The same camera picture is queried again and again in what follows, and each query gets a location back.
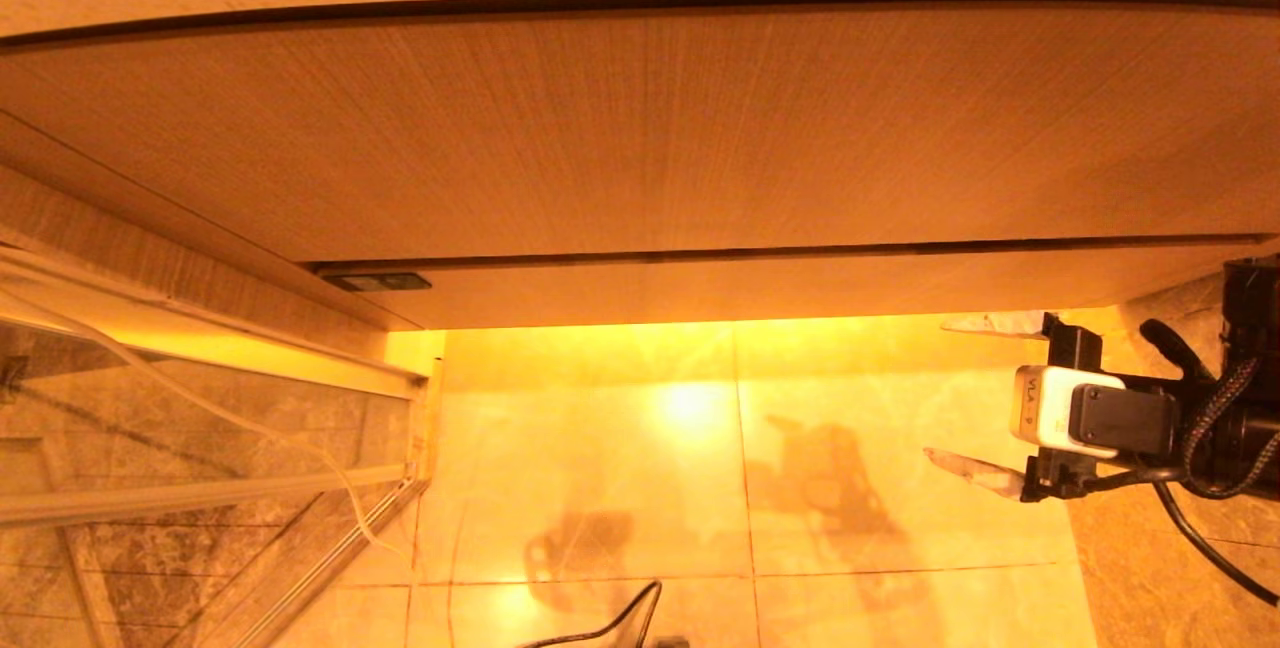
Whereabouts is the black braided cable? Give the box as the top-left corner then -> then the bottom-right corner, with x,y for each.
1180,356 -> 1280,501

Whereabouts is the glass shower screen pale frame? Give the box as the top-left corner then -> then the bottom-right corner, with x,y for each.
0,243 -> 441,648

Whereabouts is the wooden vanity side panel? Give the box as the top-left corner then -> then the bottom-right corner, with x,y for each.
0,111 -> 426,361

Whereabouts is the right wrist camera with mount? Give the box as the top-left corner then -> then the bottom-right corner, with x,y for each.
1010,365 -> 1179,460

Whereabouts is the thin black looped cable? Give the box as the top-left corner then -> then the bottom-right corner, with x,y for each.
515,580 -> 663,648

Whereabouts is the thin white cable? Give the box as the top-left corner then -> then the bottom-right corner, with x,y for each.
0,283 -> 411,561

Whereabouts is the wooden upper vanity front panel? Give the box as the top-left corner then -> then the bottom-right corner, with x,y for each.
0,3 -> 1280,274

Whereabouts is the wooden vanity drawer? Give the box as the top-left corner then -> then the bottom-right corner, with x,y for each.
315,236 -> 1280,331

